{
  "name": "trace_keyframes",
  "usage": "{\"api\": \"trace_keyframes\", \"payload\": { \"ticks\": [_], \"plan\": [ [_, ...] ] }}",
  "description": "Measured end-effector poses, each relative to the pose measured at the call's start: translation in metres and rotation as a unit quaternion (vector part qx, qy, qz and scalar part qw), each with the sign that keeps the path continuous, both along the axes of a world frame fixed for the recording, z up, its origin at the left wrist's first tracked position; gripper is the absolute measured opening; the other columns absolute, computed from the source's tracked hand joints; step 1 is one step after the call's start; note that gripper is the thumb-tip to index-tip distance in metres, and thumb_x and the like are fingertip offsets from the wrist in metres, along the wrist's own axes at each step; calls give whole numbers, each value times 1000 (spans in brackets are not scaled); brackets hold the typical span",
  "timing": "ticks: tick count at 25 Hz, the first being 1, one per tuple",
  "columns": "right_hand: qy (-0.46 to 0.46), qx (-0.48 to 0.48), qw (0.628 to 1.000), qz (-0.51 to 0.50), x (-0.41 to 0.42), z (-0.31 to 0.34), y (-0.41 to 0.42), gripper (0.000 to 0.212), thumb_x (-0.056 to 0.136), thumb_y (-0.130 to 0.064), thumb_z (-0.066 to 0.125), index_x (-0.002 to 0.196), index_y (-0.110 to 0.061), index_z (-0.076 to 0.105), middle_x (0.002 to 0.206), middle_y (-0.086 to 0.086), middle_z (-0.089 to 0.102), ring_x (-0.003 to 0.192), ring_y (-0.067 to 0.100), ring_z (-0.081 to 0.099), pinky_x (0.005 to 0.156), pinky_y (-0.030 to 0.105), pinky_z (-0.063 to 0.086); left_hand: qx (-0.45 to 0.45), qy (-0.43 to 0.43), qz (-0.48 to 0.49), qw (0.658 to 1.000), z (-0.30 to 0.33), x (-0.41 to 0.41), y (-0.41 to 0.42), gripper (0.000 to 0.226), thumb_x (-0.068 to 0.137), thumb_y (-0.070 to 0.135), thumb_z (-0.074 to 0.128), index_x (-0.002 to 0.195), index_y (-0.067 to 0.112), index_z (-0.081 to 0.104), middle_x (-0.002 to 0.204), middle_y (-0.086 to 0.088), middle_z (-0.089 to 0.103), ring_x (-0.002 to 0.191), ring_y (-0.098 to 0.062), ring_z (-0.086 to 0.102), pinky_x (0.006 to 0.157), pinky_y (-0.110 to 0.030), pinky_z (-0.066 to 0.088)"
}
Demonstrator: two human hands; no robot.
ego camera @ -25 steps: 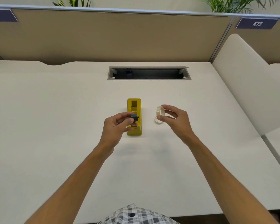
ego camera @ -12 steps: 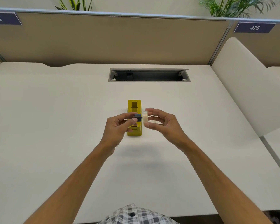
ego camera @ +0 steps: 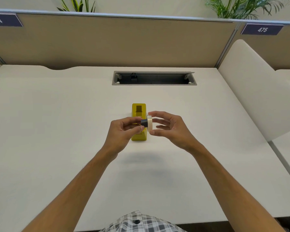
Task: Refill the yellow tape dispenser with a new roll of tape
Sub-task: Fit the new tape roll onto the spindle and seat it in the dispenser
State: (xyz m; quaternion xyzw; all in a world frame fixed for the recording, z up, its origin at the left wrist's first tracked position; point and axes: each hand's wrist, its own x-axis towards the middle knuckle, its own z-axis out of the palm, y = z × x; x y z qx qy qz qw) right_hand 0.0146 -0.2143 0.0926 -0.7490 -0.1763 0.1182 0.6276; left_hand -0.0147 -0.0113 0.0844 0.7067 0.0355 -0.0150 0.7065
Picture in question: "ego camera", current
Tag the person's right hand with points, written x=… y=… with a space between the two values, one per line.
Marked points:
x=177 y=132

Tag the person's left hand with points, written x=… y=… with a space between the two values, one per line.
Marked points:
x=116 y=140

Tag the person's right thumb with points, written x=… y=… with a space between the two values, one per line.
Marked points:
x=159 y=132

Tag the person's left thumb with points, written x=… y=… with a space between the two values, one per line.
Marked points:
x=135 y=133

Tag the person's right middle finger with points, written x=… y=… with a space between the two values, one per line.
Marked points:
x=160 y=121

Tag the white tape roll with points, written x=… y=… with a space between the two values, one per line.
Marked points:
x=149 y=122

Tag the black tape core spindle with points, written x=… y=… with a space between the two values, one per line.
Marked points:
x=144 y=122

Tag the person's left forearm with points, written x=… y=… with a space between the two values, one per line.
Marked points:
x=70 y=194

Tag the person's right forearm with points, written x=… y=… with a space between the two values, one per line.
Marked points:
x=234 y=190

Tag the yellow tape dispenser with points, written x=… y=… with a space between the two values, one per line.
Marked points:
x=139 y=111

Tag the plaid shirt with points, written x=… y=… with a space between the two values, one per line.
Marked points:
x=140 y=223

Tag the beige desk partition panel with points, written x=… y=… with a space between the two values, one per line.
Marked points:
x=111 y=41

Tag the white side divider panel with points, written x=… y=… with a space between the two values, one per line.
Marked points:
x=253 y=89

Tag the dark blue number sign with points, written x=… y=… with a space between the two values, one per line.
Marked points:
x=4 y=20
x=262 y=29

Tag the green potted plant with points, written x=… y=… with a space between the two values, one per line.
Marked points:
x=241 y=7
x=76 y=4

